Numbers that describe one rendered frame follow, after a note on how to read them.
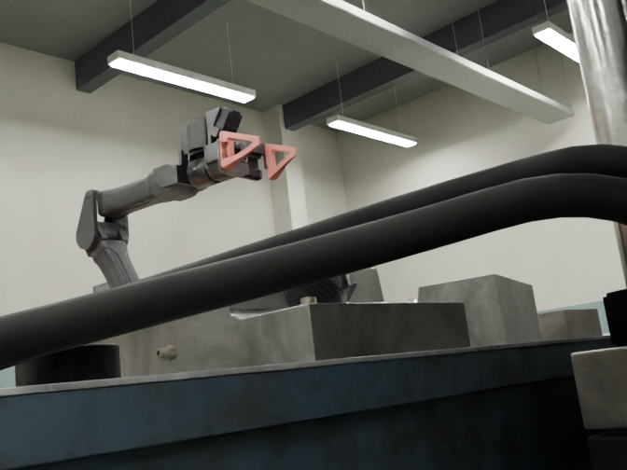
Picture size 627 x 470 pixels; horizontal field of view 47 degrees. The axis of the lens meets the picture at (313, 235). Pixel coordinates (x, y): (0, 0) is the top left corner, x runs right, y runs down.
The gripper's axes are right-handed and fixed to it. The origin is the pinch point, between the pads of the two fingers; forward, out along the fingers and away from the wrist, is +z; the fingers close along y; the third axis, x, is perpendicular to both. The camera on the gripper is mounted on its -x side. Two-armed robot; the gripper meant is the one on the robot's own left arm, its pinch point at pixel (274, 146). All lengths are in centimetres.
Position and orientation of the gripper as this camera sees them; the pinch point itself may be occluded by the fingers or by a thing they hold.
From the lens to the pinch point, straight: 128.3
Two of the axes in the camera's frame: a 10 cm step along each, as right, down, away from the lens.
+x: 1.0, 9.8, -1.9
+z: 7.9, -2.0, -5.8
